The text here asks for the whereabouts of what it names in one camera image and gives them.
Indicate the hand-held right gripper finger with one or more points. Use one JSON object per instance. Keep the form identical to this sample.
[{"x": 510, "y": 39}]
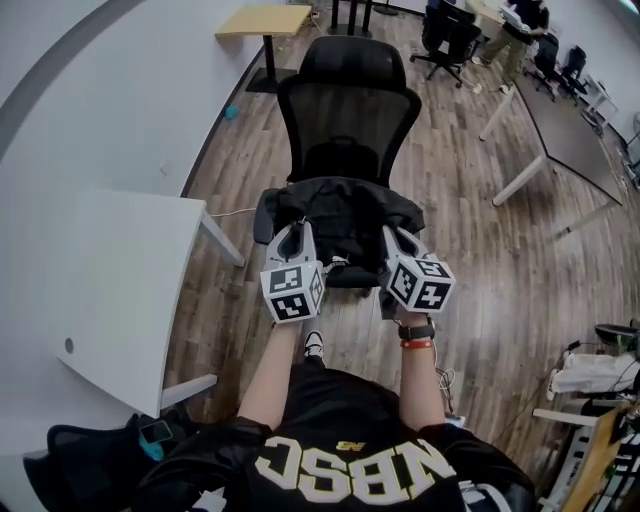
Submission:
[
  {"x": 414, "y": 246},
  {"x": 390, "y": 247}
]

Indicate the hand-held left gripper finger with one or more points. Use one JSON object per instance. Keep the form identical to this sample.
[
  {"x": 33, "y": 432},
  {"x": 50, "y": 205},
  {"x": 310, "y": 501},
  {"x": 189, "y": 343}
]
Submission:
[
  {"x": 277, "y": 247},
  {"x": 309, "y": 245}
]

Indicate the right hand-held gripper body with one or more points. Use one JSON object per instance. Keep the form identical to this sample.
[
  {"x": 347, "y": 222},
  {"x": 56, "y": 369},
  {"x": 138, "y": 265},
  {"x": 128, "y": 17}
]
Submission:
[{"x": 420, "y": 285}]

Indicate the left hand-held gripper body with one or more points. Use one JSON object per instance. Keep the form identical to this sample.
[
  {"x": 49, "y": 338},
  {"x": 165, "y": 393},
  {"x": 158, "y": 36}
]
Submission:
[{"x": 292, "y": 292}]

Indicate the black backpack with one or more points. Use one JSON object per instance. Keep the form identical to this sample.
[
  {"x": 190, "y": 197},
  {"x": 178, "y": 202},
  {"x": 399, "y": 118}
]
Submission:
[{"x": 345, "y": 220}]

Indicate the black mesh office chair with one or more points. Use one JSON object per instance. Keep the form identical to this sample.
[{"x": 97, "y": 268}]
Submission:
[{"x": 350, "y": 75}]

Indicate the person's left forearm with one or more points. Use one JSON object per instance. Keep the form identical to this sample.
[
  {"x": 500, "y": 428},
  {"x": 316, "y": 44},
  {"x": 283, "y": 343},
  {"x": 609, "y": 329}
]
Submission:
[{"x": 270, "y": 370}]

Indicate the person's right forearm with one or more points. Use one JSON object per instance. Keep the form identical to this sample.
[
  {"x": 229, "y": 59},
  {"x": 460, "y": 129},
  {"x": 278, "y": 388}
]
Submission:
[{"x": 420, "y": 380}]

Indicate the black rolling office chair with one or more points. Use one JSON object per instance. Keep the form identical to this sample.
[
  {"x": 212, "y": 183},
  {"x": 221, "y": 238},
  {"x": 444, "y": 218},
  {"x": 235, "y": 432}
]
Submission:
[{"x": 450, "y": 35}]

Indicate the black slim chair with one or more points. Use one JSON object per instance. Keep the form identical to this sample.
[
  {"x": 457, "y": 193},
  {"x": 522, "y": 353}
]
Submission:
[
  {"x": 575, "y": 70},
  {"x": 547, "y": 60}
]

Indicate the black wristwatch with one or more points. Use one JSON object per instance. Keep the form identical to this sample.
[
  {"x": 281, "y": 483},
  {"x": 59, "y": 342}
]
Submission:
[{"x": 417, "y": 331}]

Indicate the person's white shoe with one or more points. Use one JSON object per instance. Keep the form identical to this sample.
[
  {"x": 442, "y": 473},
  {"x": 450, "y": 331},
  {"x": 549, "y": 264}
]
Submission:
[{"x": 314, "y": 344}]

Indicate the red wristband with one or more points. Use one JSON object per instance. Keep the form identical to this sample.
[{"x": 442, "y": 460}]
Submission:
[{"x": 416, "y": 344}]

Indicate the small teal object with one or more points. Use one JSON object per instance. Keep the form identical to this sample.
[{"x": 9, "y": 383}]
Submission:
[{"x": 231, "y": 113}]

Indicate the person's black jersey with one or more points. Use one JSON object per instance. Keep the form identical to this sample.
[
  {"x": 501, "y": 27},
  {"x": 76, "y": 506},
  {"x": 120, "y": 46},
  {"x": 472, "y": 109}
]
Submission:
[{"x": 340, "y": 450}]

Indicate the grey desk white legs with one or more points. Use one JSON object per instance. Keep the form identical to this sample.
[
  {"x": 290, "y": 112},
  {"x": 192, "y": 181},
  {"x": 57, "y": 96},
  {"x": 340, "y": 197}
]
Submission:
[{"x": 570, "y": 135}]

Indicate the smartphone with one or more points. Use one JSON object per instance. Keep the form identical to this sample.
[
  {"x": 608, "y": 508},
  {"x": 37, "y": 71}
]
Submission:
[{"x": 156, "y": 431}]

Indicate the teal cloth item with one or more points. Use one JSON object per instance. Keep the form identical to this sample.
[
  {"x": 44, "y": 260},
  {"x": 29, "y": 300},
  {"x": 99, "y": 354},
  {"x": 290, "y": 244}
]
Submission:
[{"x": 152, "y": 450}]

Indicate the white metal rack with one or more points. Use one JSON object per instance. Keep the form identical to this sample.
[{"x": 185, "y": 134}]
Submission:
[{"x": 570, "y": 440}]

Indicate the small wooden table black base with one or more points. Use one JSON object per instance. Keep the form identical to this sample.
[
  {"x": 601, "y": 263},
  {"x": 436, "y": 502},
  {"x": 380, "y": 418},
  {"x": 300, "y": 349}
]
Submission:
[{"x": 265, "y": 20}]

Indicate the black stand legs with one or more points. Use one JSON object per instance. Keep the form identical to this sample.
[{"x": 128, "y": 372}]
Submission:
[{"x": 350, "y": 17}]

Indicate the beige desk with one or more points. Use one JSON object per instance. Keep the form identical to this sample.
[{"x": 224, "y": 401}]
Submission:
[{"x": 482, "y": 10}]

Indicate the wooden board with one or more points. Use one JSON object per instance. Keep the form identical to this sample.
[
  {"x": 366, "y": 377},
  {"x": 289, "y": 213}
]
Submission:
[{"x": 597, "y": 460}]

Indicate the white metal frame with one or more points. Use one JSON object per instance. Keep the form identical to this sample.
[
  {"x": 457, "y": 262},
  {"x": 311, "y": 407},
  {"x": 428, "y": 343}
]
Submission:
[{"x": 602, "y": 102}]

